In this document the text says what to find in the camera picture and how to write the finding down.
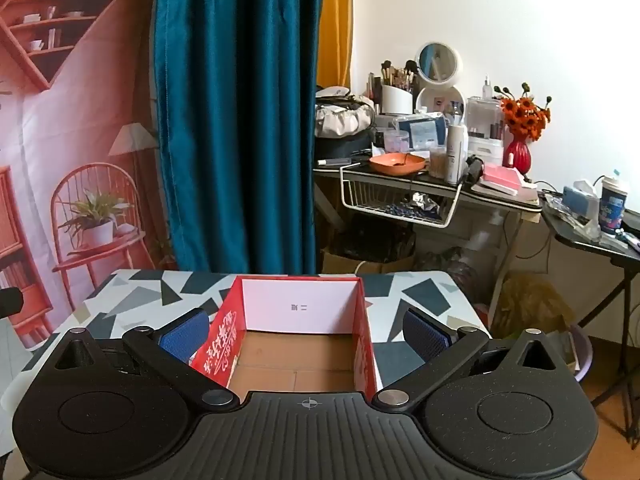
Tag blue white paper cup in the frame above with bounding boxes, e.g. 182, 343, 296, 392
599, 170, 630, 237

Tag orange plate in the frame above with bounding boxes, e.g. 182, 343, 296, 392
369, 152, 427, 175

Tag clear cosmetics organizer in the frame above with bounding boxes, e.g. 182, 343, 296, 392
466, 96, 506, 161

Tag white brush holder cup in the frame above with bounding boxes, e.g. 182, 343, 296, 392
381, 85, 415, 116

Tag blue white plastic pack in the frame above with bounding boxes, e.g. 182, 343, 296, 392
395, 112, 447, 151

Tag black plastic bag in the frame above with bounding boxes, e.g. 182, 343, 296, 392
330, 215, 416, 261

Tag printed room backdrop cloth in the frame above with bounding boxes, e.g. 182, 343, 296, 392
0, 0, 178, 351

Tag bunch of makeup brushes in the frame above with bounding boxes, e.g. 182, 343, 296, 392
380, 59, 420, 87

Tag brown cardboard box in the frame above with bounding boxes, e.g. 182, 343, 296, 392
320, 245, 416, 276

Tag yellow-brown plastic bag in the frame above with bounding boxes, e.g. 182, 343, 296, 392
492, 272, 576, 338

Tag red cardboard box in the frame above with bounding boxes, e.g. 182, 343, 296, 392
190, 275, 386, 396

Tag white round vanity mirror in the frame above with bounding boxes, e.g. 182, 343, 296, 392
414, 41, 468, 128

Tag beige fabric bag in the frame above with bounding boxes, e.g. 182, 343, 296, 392
315, 101, 376, 138

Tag white wire basket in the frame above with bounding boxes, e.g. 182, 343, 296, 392
340, 164, 461, 229

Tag black folding side table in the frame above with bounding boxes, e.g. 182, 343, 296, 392
540, 195, 640, 441

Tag orange artificial flowers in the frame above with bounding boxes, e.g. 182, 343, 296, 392
494, 82, 553, 142

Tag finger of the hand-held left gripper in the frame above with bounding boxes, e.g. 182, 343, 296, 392
0, 287, 24, 319

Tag yellow curtain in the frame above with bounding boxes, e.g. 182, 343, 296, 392
317, 0, 355, 93

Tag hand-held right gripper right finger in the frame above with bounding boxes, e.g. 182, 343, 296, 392
371, 306, 572, 407

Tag desk with black top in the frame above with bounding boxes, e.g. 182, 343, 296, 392
312, 157, 543, 326

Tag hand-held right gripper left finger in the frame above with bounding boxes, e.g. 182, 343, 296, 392
52, 309, 240, 408

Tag blue tissue box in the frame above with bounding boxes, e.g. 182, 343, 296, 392
562, 185, 598, 216

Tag clear box with pink contents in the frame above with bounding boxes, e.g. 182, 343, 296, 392
375, 130, 411, 153

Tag red vase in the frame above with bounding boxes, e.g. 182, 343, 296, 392
503, 137, 532, 176

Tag white spray can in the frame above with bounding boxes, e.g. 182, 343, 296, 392
446, 124, 469, 184

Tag crumpled foil packet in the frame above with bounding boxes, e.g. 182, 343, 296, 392
367, 192, 441, 218

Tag cotton swab jar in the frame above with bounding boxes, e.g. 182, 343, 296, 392
429, 145, 448, 179

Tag teal curtain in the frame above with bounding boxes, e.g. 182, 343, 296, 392
152, 0, 328, 277

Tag purple plastic basin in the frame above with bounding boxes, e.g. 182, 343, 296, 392
567, 322, 593, 383

